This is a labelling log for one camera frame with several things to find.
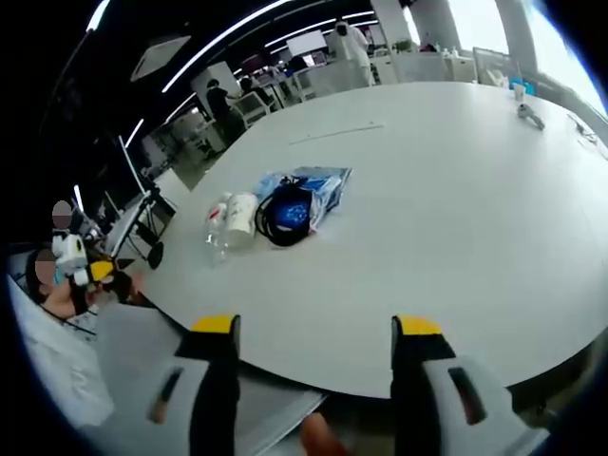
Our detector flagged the white paper cup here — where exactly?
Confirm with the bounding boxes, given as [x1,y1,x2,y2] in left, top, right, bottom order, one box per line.
[224,191,260,249]

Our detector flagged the blue white plastic bag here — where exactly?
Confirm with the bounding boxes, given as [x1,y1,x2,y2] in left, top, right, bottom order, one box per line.
[258,164,353,230]

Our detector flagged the white office chair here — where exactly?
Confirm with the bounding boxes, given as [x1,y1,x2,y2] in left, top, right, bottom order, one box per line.
[233,89,273,130]

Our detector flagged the white table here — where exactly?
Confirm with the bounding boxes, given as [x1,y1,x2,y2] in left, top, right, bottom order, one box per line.
[125,80,608,400]

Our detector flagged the black tripod stand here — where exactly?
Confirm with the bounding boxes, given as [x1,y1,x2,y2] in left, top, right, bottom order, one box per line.
[103,182,178,272]

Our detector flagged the person's right hand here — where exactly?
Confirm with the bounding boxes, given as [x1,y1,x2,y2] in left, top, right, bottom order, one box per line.
[300,411,355,456]

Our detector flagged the ceiling air conditioner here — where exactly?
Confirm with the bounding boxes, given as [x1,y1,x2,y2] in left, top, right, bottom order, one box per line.
[129,35,187,82]

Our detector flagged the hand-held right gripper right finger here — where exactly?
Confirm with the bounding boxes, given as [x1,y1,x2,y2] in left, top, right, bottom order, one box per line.
[389,313,550,456]

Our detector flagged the white display screen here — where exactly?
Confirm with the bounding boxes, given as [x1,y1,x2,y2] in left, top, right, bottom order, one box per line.
[286,29,330,59]

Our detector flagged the clear plastic bottle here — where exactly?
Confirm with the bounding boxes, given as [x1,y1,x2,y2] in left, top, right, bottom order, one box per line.
[203,189,235,267]

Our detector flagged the grey handheld device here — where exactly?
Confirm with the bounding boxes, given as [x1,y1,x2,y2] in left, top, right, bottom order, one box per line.
[516,103,547,132]

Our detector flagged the person's white clothing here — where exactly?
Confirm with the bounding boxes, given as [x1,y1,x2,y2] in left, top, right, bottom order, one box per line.
[8,275,118,428]

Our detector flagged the black cable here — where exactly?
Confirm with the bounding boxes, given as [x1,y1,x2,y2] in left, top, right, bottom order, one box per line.
[255,176,318,248]

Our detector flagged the dark small items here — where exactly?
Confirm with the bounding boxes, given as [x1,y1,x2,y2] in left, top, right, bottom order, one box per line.
[566,112,608,159]

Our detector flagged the white counter cabinet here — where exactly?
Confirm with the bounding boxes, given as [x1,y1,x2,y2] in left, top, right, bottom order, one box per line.
[389,49,452,85]

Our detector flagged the grey flat board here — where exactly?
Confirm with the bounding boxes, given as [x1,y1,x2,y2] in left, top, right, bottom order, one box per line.
[94,303,330,456]

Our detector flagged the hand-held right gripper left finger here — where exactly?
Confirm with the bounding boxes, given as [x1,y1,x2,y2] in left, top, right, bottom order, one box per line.
[144,313,242,456]

